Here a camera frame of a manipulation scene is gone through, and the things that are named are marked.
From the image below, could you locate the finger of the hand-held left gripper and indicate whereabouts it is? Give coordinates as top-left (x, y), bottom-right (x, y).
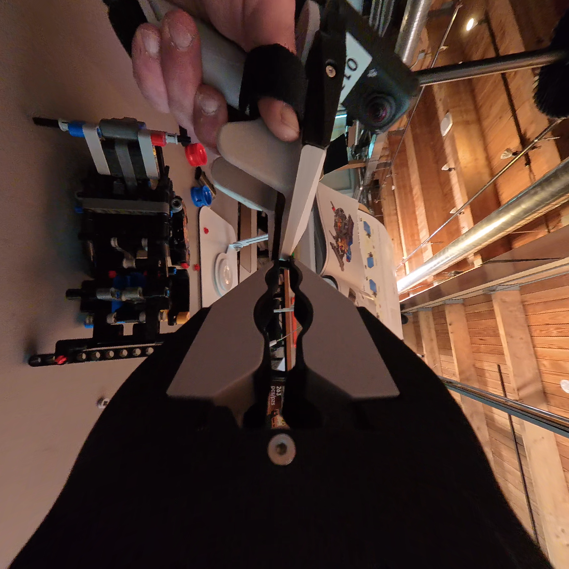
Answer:
top-left (269, 144), bottom-right (330, 264)

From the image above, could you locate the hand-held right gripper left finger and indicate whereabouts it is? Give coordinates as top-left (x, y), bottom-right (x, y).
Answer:
top-left (165, 261), bottom-right (280, 428)

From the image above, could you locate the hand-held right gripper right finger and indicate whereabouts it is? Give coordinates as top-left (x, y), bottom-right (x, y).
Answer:
top-left (289, 259), bottom-right (401, 427)

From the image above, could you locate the brick-built toy truck model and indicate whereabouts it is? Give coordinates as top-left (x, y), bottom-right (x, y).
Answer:
top-left (29, 116), bottom-right (193, 368)

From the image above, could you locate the person's left hand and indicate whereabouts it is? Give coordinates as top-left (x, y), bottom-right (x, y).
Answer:
top-left (132, 0), bottom-right (303, 154)

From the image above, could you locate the toy truck set box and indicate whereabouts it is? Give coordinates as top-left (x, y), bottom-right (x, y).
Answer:
top-left (266, 271), bottom-right (295, 429)

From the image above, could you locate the instruction booklet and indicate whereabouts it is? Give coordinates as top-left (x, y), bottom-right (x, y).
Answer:
top-left (317, 183), bottom-right (404, 339)

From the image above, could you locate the white book stand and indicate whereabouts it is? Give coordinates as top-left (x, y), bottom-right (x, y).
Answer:
top-left (199, 205), bottom-right (272, 308)

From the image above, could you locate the grey metal pole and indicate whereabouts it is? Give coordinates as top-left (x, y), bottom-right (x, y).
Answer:
top-left (417, 48), bottom-right (569, 86)

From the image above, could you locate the black fuzzy object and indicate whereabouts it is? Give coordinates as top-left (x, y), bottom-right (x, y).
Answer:
top-left (533, 18), bottom-right (569, 119)

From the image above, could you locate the silver ventilation duct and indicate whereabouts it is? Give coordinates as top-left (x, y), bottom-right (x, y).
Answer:
top-left (395, 0), bottom-right (434, 67)
top-left (397, 158), bottom-right (569, 294)

